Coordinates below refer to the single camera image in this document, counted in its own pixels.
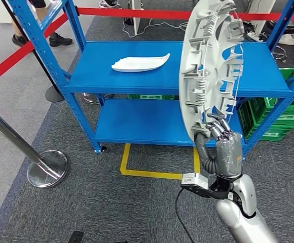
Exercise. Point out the blue metal shelf rack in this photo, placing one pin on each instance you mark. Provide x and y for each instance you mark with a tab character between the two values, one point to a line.
98	73

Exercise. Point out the chrome stanchion post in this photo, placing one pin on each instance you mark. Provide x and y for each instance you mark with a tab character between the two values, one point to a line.
48	169
90	99

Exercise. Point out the black stanchion post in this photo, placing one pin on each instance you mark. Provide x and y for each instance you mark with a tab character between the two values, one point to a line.
54	95

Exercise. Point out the white table leg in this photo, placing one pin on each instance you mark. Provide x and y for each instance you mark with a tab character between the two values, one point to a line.
259	10

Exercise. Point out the black round stool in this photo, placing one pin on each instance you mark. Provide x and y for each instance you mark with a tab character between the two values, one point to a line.
286	27

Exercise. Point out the silver wheel hubcap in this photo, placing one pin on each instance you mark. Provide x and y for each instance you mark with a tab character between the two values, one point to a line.
195	67

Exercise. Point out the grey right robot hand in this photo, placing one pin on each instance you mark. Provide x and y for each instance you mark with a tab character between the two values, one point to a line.
229	154

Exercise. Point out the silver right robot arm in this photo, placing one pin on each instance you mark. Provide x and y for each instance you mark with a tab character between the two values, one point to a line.
240	218

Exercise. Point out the white power strip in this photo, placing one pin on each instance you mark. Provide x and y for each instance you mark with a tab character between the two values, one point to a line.
254	37

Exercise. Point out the red barrier belt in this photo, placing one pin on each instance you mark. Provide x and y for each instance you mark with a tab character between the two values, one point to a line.
8	63
137	13

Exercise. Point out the white plastic trim part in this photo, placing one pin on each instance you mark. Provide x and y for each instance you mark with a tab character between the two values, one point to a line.
139	63

